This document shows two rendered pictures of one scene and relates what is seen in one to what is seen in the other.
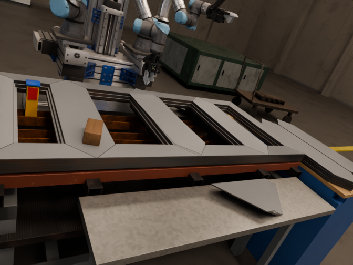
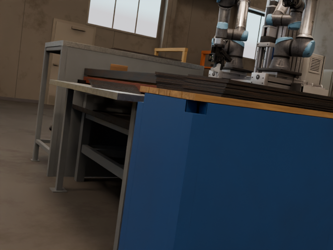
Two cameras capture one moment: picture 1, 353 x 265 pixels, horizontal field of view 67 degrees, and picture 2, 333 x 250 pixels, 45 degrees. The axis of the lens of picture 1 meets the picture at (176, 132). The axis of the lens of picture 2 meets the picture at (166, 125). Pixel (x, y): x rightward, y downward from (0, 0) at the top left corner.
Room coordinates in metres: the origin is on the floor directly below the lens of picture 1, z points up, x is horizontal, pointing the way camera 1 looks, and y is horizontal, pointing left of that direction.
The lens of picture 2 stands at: (1.57, -2.52, 0.79)
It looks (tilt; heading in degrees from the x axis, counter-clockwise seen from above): 5 degrees down; 96
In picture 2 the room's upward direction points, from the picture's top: 8 degrees clockwise
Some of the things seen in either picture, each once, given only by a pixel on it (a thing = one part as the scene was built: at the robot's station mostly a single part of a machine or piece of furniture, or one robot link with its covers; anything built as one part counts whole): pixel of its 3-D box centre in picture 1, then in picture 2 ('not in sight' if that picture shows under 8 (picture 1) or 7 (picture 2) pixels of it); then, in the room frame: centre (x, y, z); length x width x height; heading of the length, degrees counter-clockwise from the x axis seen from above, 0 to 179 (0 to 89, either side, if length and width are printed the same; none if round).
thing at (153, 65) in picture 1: (153, 61); (217, 54); (1.56, 0.26, 1.08); 0.09 x 0.08 x 0.12; 36
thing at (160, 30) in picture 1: (159, 33); (221, 31); (1.57, 0.27, 1.24); 0.09 x 0.08 x 0.11; 89
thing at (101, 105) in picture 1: (151, 110); not in sight; (1.86, 0.23, 0.67); 1.30 x 0.20 x 0.03; 126
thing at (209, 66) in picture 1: (208, 64); not in sight; (6.58, -0.19, 0.40); 2.03 x 1.86 x 0.80; 126
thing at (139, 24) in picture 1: (144, 28); (224, 33); (1.59, 0.36, 1.23); 0.11 x 0.11 x 0.08; 89
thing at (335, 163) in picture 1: (308, 149); (252, 93); (1.73, -0.88, 0.82); 0.80 x 0.40 x 0.06; 36
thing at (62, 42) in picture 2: not in sight; (126, 56); (0.75, 1.04, 1.03); 1.30 x 0.60 x 0.04; 36
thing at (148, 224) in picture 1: (231, 207); (97, 90); (0.93, -0.32, 0.74); 1.20 x 0.26 x 0.03; 126
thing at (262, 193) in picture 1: (259, 197); (108, 85); (1.02, -0.44, 0.77); 0.45 x 0.20 x 0.04; 126
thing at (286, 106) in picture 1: (268, 91); not in sight; (5.18, -1.41, 0.49); 1.24 x 0.72 x 0.98; 119
